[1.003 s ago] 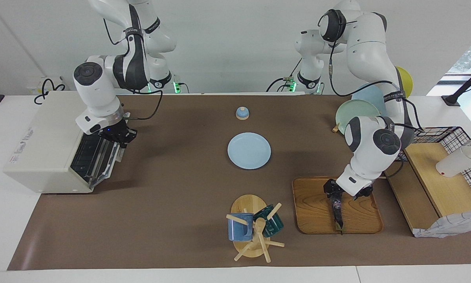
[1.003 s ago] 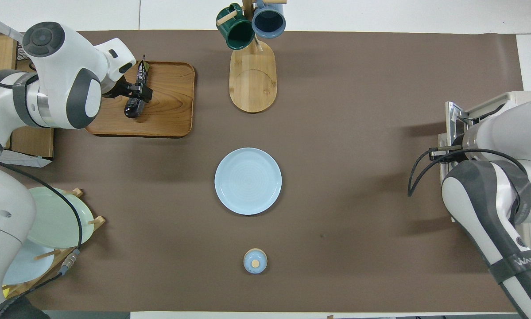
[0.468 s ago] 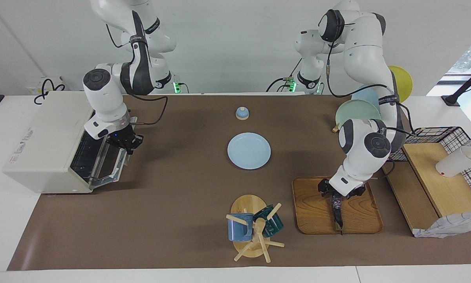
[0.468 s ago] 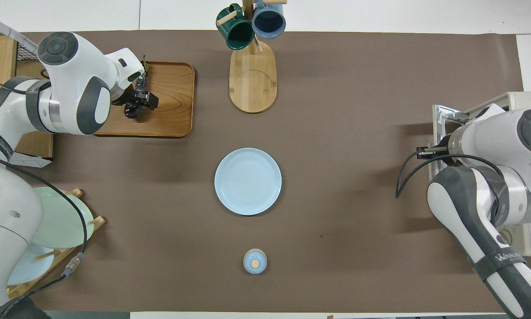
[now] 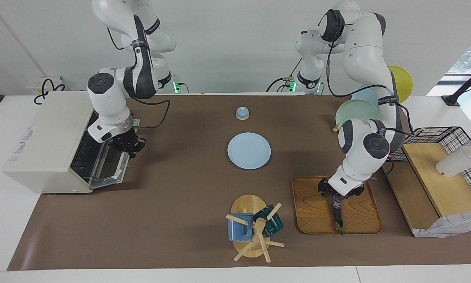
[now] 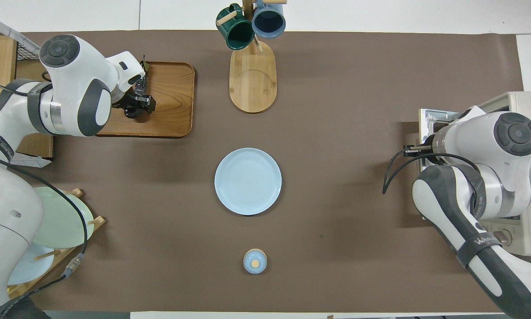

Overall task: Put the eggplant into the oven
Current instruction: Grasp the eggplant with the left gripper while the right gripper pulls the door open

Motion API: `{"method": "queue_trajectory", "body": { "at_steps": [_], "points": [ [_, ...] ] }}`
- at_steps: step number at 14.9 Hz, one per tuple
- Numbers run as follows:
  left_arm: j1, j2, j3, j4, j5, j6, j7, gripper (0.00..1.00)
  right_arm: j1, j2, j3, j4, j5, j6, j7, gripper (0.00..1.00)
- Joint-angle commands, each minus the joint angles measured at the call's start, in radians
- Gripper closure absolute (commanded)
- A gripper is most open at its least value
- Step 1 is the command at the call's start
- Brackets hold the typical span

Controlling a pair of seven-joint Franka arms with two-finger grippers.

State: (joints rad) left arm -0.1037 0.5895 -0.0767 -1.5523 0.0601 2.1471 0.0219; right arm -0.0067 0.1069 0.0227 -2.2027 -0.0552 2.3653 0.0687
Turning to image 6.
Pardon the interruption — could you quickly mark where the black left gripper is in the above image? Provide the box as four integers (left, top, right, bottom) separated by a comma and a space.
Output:
112, 80, 156, 119

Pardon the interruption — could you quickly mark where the brown wooden tray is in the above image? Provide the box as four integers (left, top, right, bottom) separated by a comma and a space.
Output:
95, 61, 196, 139

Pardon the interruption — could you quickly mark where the dark green mug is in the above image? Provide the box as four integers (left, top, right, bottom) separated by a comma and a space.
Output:
216, 4, 255, 51

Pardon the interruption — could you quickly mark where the wooden mug tree stand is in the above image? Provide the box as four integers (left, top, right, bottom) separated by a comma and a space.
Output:
216, 0, 288, 114

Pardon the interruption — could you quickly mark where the grey white cloth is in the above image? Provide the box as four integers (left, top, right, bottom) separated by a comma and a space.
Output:
8, 153, 52, 168

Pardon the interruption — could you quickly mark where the wooden plate rack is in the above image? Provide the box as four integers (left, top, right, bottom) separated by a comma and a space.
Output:
8, 188, 105, 300

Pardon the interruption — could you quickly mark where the blue mug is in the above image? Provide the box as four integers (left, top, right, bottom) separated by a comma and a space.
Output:
252, 2, 287, 39

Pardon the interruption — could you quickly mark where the pale green plate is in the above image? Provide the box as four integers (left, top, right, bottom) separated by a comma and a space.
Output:
31, 186, 94, 249

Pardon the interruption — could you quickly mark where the brown table mat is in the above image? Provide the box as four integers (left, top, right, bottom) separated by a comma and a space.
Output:
19, 30, 525, 313

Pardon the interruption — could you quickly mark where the small blue wooden-knob lid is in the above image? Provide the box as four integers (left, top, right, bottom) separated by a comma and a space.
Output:
243, 249, 268, 274

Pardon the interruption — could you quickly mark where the light blue racked plate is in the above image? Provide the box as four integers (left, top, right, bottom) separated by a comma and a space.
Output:
8, 253, 55, 285

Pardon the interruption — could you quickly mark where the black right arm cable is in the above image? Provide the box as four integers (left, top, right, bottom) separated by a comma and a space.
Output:
383, 146, 481, 195

